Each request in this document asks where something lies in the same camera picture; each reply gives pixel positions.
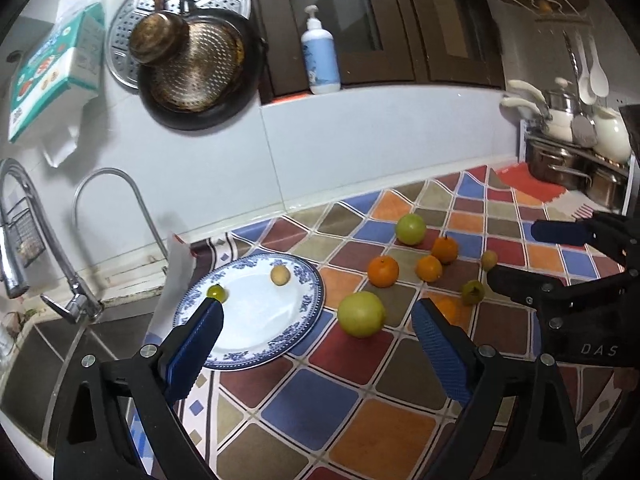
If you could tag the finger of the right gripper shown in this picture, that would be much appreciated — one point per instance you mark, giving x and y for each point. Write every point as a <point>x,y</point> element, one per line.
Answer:
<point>522,287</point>
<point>577,233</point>

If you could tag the small tan fruit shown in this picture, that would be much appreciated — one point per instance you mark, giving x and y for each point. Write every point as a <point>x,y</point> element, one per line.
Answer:
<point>280,275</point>

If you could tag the red striped mat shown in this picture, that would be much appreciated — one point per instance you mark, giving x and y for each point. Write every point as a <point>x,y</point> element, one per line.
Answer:
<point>559,203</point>

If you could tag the blue white pump bottle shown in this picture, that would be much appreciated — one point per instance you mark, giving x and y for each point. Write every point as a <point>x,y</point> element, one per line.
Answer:
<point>319,55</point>

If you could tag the white pot rack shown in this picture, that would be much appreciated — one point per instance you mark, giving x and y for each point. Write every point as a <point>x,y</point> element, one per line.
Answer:
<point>528,129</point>

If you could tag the steel cooking pot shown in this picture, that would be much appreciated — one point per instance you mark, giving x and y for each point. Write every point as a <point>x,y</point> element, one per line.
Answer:
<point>556,165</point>

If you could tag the small yellow-green fruit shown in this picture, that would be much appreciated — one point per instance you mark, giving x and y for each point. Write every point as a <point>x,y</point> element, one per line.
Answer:
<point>472,292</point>

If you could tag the colourful diamond pattern mat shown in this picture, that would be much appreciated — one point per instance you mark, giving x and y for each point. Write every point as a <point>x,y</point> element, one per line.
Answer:
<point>340,407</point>

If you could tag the small green plum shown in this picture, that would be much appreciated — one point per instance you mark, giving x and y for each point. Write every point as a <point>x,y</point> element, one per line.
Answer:
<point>217,292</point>

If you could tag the yellow-green apple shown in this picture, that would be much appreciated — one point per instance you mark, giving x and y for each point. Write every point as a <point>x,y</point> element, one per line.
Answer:
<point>361,314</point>

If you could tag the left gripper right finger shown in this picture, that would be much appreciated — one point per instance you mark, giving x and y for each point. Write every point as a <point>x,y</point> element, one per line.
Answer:
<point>449,349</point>

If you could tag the steel sink basin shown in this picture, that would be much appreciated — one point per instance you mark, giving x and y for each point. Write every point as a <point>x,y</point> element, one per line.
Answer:
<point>36,386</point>

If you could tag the wire sink caddy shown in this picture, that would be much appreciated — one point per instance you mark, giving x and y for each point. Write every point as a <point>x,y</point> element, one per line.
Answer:
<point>24,233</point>

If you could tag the teal white paper box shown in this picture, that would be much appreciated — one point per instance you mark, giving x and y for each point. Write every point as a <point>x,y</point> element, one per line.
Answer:
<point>60,78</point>

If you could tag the blue white porcelain plate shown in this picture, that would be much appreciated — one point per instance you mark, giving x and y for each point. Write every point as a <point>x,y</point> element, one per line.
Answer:
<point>262,321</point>

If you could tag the dark wooden window frame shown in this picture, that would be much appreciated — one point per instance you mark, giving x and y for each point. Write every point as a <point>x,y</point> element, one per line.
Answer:
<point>383,42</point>

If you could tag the black frying pan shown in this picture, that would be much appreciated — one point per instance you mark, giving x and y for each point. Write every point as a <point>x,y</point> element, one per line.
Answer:
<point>212,77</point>

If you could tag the green apple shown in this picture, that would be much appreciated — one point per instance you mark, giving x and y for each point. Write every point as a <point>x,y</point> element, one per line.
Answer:
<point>410,229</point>

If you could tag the white ceramic pot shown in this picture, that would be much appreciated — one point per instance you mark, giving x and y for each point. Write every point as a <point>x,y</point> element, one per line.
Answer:
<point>612,136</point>

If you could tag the small orange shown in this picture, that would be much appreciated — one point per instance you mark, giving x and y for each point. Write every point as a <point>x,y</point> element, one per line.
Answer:
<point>450,308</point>
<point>429,269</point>

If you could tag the speckled yellow-brown fruit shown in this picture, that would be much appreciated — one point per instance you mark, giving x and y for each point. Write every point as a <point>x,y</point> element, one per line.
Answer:
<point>488,260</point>

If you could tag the white rice spoon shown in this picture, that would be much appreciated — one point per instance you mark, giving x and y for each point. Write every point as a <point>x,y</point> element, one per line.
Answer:
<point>592,79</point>

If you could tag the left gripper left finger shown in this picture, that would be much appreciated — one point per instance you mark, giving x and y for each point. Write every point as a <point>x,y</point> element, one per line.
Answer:
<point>187,347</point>

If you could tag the curved steel faucet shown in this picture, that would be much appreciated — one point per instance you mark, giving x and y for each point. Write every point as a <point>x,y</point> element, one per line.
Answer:
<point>110,218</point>

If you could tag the cream handled pot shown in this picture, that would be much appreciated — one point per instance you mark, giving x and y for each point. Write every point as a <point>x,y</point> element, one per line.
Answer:
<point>554,109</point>

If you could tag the large orange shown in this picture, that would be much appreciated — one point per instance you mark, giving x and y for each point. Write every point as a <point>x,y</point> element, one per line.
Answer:
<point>383,271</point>

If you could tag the pull-down steel faucet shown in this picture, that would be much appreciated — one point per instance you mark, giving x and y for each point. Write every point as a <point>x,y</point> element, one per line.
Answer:
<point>13,276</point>

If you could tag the orange with stem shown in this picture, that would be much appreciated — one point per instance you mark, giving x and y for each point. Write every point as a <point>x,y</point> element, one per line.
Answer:
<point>445,249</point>

